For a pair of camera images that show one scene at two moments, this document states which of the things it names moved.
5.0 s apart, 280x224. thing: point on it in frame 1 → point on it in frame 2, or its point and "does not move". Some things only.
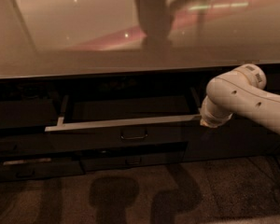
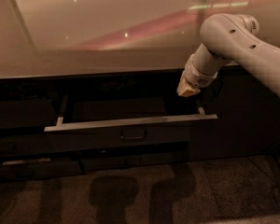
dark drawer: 27,144 does not move
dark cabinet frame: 55,129 does not move
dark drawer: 22,113 does not move
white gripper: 212,119 → 196,74
